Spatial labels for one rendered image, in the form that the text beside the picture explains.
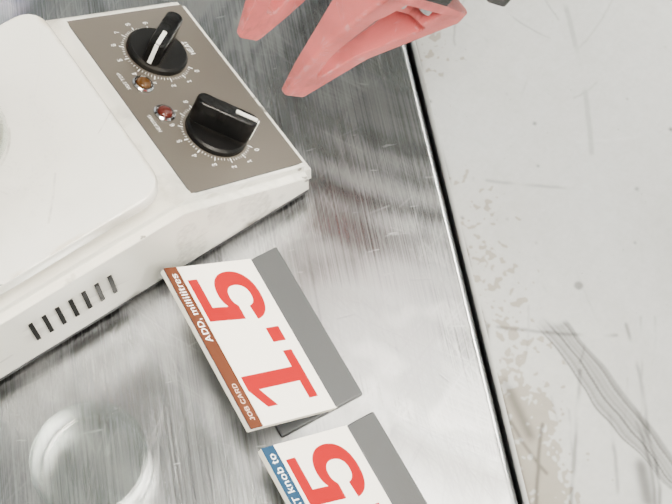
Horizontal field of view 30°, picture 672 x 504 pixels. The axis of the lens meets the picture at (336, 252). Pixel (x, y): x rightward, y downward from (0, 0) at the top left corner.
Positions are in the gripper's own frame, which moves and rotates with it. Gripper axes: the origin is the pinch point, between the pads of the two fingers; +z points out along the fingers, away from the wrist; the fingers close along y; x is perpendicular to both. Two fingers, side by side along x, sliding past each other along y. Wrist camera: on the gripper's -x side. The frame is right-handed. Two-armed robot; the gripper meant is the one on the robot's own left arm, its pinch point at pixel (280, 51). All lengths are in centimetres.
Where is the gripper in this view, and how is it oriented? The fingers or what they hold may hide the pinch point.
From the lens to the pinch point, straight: 54.7
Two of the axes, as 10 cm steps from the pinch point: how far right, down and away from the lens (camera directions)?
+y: 5.7, 7.5, -3.3
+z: -6.3, 6.6, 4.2
